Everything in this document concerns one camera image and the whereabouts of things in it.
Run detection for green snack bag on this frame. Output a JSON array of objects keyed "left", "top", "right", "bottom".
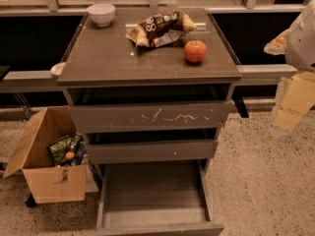
[{"left": 47, "top": 134, "right": 82, "bottom": 165}]

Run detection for cardboard box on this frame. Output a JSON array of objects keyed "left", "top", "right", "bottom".
[{"left": 3, "top": 106, "right": 86, "bottom": 204}]

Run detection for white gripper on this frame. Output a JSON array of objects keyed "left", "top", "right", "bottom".
[{"left": 264, "top": 29, "right": 315, "bottom": 137}]

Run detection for white ceramic bowl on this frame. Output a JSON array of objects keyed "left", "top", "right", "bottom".
[{"left": 87, "top": 3, "right": 116, "bottom": 27}]

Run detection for grey drawer cabinet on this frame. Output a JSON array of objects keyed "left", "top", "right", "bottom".
[{"left": 56, "top": 6, "right": 242, "bottom": 179}]

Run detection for blue snack packet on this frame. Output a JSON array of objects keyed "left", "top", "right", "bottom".
[{"left": 70, "top": 142, "right": 86, "bottom": 166}]

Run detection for small orange fruit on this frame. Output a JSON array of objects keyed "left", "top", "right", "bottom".
[{"left": 65, "top": 151, "right": 75, "bottom": 160}]

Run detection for middle grey drawer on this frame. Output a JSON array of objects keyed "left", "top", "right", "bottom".
[{"left": 87, "top": 140, "right": 218, "bottom": 164}]

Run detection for bottom grey open drawer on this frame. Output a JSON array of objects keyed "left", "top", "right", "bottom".
[{"left": 88, "top": 160, "right": 223, "bottom": 236}]

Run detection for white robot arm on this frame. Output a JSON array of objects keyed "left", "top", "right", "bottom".
[{"left": 264, "top": 1, "right": 315, "bottom": 137}]

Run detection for red apple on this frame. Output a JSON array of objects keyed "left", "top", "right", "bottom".
[{"left": 184, "top": 40, "right": 207, "bottom": 63}]

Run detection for top grey drawer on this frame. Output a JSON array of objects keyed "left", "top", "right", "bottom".
[{"left": 69, "top": 100, "right": 231, "bottom": 134}]

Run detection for brown chip bag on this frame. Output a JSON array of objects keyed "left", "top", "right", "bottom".
[{"left": 126, "top": 10, "right": 197, "bottom": 48}]

